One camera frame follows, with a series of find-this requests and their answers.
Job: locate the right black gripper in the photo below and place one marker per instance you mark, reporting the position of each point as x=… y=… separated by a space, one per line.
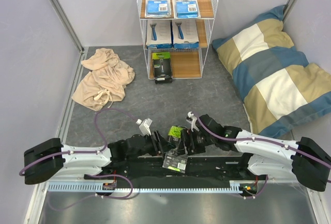
x=189 y=136

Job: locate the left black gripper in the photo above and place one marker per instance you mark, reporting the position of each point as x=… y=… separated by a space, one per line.
x=162 y=145

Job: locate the black green razor box portrait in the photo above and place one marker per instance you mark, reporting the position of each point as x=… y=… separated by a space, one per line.
x=176 y=157

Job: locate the black green Gillette razor box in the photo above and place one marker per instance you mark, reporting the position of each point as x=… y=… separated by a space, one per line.
x=162 y=67

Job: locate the Harry's razor box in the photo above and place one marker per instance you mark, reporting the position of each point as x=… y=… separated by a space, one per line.
x=185 y=34
x=159 y=34

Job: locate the Gillette razor white card pack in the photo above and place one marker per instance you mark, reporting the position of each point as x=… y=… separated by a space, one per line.
x=186 y=9

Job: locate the blue Gillette razor blister pack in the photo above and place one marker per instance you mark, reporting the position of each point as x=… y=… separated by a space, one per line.
x=158 y=8

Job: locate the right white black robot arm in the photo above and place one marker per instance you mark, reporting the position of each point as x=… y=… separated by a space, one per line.
x=303 y=160

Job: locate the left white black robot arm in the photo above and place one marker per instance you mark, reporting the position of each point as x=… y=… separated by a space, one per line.
x=52 y=159

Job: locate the beige crumpled cloth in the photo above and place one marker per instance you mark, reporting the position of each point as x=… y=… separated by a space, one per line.
x=105 y=82

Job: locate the blue beige checkered pillow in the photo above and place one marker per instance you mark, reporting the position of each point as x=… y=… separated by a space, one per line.
x=280 y=89

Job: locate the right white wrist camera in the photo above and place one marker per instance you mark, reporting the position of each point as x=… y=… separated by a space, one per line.
x=192 y=119

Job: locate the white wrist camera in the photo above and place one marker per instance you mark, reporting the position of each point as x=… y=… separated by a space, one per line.
x=144 y=126
x=192 y=119

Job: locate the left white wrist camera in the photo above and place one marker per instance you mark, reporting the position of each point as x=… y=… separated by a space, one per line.
x=144 y=126

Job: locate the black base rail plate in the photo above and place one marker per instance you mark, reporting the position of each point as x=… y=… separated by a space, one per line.
x=200 y=171

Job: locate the light blue slotted cable duct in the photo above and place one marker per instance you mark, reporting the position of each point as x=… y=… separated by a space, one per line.
x=99 y=187

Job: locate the white wire wooden shelf unit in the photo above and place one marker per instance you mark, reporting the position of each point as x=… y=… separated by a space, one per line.
x=186 y=63

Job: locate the aluminium frame rail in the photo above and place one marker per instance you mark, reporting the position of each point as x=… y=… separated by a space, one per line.
x=67 y=25

